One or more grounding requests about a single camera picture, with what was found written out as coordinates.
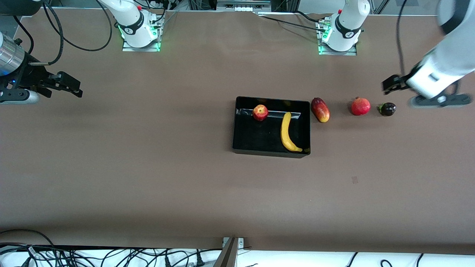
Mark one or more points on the black plastic box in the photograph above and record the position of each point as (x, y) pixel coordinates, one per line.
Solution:
(259, 139)

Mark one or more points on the red apple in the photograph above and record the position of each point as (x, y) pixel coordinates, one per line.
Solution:
(260, 112)

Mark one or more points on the yellow banana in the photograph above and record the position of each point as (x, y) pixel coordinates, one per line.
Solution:
(285, 133)

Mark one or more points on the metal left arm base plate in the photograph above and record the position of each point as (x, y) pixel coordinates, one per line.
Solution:
(336, 52)

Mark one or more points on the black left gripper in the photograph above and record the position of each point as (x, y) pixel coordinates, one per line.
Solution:
(394, 83)

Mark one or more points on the red yellow mango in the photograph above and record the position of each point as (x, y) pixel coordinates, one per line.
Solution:
(320, 110)

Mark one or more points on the red pomegranate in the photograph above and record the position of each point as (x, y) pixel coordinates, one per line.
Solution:
(360, 106)

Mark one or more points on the dark purple mangosteen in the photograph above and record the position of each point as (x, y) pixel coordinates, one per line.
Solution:
(387, 109)

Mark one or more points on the aluminium frame rail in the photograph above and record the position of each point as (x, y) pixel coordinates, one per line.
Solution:
(243, 3)

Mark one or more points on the aluminium post with bracket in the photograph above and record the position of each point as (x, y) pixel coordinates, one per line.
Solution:
(227, 256)

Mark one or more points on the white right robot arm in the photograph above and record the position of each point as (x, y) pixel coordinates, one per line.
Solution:
(130, 20)

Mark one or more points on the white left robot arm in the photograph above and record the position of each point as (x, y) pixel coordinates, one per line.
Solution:
(452, 55)

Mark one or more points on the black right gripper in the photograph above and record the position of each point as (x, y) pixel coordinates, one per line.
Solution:
(32, 76)

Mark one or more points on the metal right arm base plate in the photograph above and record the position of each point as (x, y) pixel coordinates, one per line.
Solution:
(141, 48)

